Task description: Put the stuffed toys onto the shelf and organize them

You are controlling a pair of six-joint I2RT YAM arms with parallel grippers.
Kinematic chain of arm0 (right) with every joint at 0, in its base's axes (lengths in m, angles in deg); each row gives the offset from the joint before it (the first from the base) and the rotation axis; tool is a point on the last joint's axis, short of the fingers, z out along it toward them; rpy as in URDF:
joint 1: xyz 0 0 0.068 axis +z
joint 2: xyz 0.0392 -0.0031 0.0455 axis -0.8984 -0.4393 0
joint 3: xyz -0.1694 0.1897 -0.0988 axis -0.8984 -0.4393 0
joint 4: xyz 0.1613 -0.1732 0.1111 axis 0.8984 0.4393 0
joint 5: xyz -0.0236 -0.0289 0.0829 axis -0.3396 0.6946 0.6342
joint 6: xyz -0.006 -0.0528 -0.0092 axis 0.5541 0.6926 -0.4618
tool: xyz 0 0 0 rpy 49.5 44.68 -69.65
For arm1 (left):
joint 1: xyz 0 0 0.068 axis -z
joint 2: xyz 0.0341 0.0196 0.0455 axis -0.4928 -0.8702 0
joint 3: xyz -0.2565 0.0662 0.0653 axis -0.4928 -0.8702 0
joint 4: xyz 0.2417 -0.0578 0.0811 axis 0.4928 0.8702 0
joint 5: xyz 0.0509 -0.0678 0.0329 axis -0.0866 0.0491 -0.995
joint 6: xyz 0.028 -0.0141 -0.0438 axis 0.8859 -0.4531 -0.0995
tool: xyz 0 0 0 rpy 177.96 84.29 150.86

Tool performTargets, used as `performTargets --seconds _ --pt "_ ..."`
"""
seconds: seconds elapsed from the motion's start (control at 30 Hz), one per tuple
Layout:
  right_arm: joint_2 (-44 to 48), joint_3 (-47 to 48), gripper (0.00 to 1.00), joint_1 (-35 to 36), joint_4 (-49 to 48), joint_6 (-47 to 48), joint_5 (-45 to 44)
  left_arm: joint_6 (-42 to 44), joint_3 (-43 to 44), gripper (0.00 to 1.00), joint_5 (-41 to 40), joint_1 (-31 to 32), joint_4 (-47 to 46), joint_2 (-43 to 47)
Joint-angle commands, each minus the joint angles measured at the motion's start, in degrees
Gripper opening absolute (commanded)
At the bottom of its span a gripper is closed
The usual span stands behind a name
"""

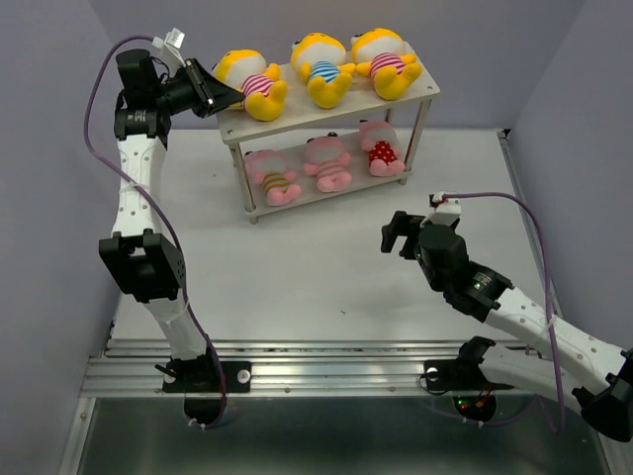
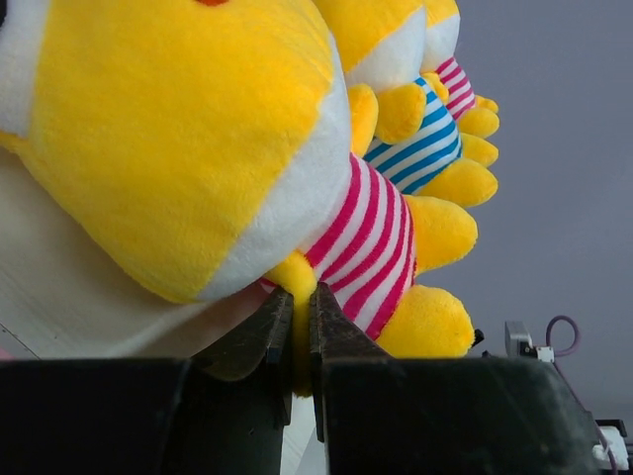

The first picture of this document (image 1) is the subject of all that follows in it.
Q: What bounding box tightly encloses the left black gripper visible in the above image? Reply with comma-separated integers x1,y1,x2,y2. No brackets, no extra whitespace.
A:
152,57,244,118

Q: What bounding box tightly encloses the yellow plush pink-striped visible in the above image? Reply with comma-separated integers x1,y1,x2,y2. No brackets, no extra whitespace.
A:
350,28,423,100
212,49,288,122

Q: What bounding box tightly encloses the pink plush orange-striped shirt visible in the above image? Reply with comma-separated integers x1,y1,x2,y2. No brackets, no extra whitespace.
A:
243,149,302,207

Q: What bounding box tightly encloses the pink plush red polka-dot dress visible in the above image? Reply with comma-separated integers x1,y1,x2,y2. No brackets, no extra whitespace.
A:
359,120,406,177

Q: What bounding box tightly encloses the pink plush pink-striped shirt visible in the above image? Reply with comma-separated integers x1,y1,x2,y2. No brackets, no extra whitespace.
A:
303,132,352,193

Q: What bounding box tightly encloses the yellow plush blue-striped shirt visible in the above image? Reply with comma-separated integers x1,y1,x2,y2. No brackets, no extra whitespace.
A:
290,32,356,110

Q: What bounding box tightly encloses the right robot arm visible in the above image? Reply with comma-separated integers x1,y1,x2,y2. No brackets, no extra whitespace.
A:
381,211,632,442

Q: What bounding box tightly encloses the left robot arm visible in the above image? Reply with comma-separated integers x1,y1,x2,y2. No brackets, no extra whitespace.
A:
99,48,244,394

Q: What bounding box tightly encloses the white two-tier shelf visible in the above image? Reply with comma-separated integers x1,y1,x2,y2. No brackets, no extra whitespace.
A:
218,64,440,224

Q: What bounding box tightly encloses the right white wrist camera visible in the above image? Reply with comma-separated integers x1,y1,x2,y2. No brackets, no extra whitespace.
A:
420,192,461,229

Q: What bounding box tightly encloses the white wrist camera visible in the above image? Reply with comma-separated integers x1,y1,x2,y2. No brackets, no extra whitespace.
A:
420,192,461,229
152,28,187,72

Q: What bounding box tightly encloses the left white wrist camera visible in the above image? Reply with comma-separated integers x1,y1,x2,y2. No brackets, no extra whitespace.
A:
152,28,187,72

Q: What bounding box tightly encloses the aluminium mounting rail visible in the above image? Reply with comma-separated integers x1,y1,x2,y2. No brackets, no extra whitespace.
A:
78,338,605,400

